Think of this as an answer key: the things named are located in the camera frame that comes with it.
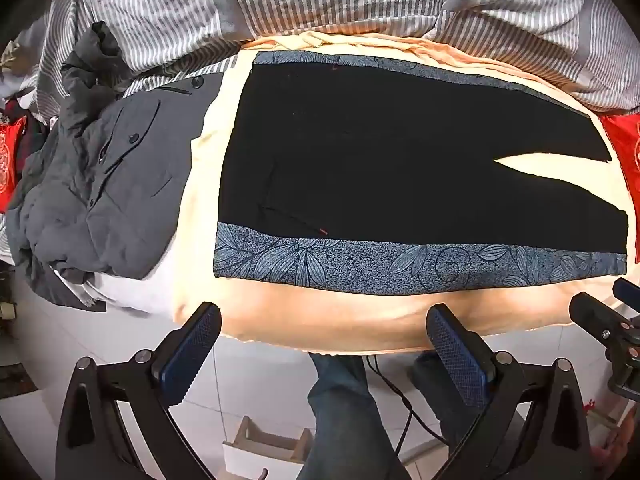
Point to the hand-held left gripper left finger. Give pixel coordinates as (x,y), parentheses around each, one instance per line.
(192,355)

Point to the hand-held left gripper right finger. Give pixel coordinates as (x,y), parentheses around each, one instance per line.
(457,360)

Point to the cream blanket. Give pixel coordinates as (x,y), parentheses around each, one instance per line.
(350,315)

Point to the black pants with patterned sides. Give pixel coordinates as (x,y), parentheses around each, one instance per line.
(400,160)

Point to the person's right hand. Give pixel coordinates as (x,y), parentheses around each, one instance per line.
(622,447)

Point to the white cloth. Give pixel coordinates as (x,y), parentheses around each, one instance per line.
(135,295)

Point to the small white wooden box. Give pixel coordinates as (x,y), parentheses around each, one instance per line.
(265,447)

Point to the grey jacket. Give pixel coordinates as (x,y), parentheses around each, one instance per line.
(100,185)

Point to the red cloth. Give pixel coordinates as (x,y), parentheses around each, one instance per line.
(10,160)

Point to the red embroidered cushion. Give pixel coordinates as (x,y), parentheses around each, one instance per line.
(625,160)

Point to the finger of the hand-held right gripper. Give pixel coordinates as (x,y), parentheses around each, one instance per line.
(629,290)
(592,315)

